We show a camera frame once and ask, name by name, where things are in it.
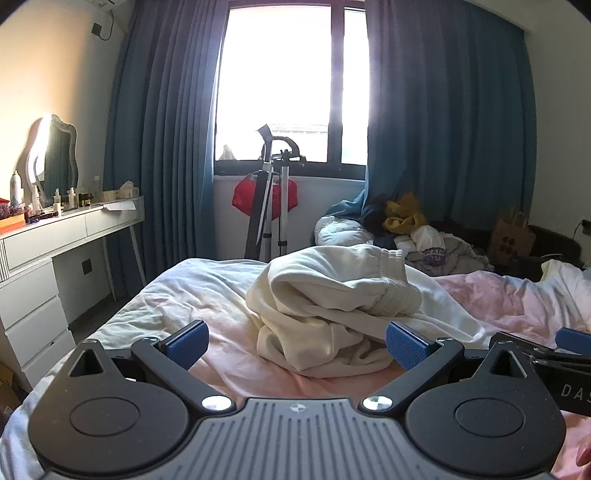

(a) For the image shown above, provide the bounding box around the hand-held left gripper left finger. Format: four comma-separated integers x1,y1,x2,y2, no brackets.
69,319,234,414

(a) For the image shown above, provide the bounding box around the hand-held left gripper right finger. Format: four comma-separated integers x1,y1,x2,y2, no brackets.
362,322,532,413

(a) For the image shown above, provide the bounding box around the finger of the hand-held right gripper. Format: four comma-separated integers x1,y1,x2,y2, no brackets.
496,331,557,358
555,327,591,358

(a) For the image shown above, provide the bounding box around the cream white garment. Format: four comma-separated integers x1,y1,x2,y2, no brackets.
247,244,423,379

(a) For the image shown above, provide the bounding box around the bed with pink white sheet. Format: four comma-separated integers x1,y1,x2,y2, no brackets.
0,256,591,480

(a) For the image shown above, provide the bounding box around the black sofa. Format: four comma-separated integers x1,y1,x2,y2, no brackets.
434,220,583,278

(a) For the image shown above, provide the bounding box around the white garment with purple print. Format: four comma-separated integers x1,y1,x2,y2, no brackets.
402,225,458,278

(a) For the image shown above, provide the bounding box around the grey garment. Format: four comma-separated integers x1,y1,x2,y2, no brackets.
443,235,492,273

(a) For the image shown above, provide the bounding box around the brown paper bag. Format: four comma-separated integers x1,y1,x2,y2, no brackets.
488,208,536,266

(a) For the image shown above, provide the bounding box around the yellow garment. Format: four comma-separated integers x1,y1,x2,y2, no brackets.
384,193,426,235

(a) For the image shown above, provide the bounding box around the white padded jacket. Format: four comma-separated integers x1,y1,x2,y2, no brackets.
315,217,375,252

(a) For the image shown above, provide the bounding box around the blue cloth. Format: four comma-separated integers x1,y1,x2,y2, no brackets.
325,191,370,220

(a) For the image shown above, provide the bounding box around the red bag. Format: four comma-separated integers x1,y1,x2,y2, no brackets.
232,174,298,217

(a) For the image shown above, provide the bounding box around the white dressing table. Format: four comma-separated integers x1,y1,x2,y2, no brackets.
0,195,148,393

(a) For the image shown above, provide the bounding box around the tissue box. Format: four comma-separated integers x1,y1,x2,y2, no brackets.
102,181,140,202

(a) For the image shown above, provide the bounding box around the silver black tripod stand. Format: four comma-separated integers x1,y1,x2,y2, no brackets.
245,124,308,261

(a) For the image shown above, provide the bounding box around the cardboard box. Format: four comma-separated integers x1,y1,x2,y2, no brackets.
0,362,21,416

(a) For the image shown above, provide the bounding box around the blue curtain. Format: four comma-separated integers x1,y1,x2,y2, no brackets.
365,0,539,232
104,0,232,289

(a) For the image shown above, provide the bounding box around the wavy lit vanity mirror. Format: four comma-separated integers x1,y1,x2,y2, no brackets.
25,114,79,195

